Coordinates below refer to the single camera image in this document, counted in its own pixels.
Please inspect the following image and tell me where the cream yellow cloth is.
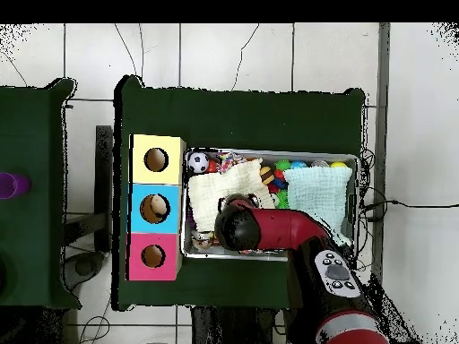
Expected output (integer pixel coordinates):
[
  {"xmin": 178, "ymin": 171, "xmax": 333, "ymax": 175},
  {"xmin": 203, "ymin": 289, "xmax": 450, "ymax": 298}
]
[{"xmin": 187, "ymin": 159, "xmax": 268, "ymax": 234}]

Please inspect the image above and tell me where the clear shallow bin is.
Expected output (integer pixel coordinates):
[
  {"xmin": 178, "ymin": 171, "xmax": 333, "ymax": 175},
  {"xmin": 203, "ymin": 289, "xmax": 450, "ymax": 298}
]
[{"xmin": 181, "ymin": 147, "xmax": 363, "ymax": 263}]

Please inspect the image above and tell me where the wooden box with three holes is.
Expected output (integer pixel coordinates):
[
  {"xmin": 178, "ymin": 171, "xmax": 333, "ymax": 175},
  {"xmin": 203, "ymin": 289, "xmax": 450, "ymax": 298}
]
[{"xmin": 126, "ymin": 133, "xmax": 187, "ymax": 282}]

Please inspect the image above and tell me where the colourful dotted packet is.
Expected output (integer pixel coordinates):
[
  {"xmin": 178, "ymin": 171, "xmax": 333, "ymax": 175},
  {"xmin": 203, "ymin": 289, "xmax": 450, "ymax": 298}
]
[{"xmin": 214, "ymin": 151, "xmax": 248, "ymax": 175}]

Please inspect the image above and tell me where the toy burger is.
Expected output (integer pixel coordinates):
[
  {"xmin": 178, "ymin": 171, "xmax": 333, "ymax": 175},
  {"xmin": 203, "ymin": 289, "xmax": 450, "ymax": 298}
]
[{"xmin": 259, "ymin": 164, "xmax": 276, "ymax": 186}]

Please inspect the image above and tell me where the black and white soccer ball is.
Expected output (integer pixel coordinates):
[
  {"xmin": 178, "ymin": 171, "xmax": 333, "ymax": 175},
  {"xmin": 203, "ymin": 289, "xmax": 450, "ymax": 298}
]
[{"xmin": 187, "ymin": 150, "xmax": 211, "ymax": 175}]

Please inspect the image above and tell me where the green spiky ball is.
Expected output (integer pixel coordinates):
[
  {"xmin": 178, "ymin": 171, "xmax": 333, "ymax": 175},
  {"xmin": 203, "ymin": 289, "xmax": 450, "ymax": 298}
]
[{"xmin": 275, "ymin": 187, "xmax": 291, "ymax": 211}]

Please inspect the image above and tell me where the dark green table cloth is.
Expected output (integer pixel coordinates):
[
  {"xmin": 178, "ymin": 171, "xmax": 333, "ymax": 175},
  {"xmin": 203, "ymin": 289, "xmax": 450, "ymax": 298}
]
[
  {"xmin": 0, "ymin": 77, "xmax": 79, "ymax": 311},
  {"xmin": 113, "ymin": 74, "xmax": 367, "ymax": 313}
]

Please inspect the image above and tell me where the mint green cloth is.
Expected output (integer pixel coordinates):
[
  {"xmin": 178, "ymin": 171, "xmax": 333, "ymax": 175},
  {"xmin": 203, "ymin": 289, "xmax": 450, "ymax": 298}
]
[{"xmin": 283, "ymin": 166, "xmax": 355, "ymax": 245}]

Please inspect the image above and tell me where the black stand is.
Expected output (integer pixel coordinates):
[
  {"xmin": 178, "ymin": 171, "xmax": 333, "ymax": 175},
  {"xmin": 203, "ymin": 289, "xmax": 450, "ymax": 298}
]
[{"xmin": 63, "ymin": 125, "xmax": 115, "ymax": 288}]

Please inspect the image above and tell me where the purple cup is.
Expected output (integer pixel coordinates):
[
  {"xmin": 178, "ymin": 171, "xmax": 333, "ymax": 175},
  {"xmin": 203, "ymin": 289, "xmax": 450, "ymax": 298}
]
[{"xmin": 0, "ymin": 171, "xmax": 32, "ymax": 201}]

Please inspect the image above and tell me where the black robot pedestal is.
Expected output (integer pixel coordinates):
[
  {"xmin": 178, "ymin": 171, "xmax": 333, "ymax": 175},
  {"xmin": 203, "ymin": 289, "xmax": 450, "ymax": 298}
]
[{"xmin": 189, "ymin": 306, "xmax": 288, "ymax": 344}]

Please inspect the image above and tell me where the black cable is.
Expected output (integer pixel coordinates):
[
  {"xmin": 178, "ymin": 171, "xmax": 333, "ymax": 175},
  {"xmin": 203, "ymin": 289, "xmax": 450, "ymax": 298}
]
[{"xmin": 361, "ymin": 198, "xmax": 459, "ymax": 212}]

